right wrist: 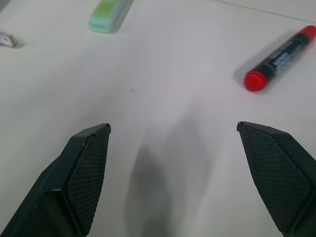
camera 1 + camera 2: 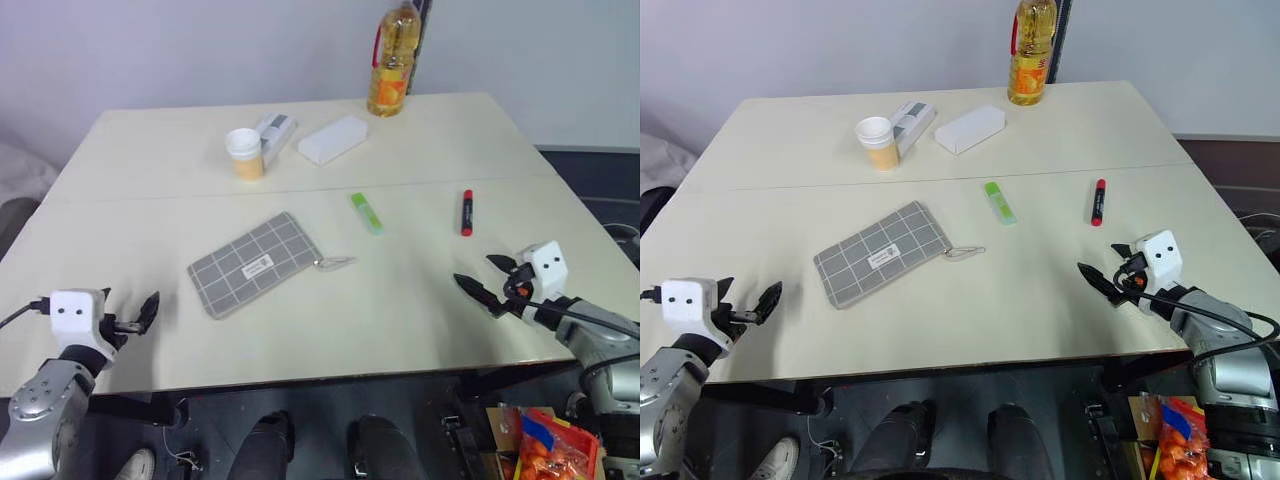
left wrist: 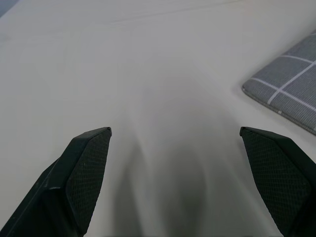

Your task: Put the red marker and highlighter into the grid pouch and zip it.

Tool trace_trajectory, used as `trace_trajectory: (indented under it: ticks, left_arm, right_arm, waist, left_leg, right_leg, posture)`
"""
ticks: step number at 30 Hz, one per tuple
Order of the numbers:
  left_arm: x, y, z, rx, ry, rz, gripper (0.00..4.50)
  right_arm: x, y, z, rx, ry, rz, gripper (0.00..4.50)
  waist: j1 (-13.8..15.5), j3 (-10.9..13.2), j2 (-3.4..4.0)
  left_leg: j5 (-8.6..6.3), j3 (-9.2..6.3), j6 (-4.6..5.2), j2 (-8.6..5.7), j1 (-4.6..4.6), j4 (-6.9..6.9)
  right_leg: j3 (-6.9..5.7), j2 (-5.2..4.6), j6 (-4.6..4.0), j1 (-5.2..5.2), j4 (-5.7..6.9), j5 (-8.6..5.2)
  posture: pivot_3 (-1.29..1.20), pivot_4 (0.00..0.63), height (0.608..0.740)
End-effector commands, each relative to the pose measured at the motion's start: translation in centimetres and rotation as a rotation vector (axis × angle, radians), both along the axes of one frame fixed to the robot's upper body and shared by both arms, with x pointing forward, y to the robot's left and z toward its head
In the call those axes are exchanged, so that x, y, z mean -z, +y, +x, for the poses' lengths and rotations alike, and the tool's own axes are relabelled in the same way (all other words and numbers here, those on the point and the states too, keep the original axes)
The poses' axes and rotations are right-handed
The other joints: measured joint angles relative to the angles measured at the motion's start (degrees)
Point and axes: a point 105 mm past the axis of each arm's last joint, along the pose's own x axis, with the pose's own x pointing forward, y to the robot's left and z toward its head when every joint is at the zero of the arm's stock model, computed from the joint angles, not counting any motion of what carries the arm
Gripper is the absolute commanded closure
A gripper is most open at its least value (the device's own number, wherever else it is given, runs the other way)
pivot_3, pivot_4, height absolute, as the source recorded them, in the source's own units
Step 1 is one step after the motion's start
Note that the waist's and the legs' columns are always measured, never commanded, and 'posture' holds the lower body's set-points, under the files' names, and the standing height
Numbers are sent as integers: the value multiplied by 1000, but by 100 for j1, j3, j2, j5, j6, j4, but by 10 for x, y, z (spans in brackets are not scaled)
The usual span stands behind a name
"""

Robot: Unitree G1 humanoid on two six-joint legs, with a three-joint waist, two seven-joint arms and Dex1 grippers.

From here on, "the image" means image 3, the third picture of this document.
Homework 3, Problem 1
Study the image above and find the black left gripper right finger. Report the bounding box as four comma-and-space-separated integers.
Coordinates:
239, 126, 316, 237

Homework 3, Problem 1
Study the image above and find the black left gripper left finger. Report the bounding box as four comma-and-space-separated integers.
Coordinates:
0, 126, 113, 237

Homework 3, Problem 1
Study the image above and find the grey checked cloth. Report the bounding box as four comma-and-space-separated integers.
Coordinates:
241, 30, 316, 136

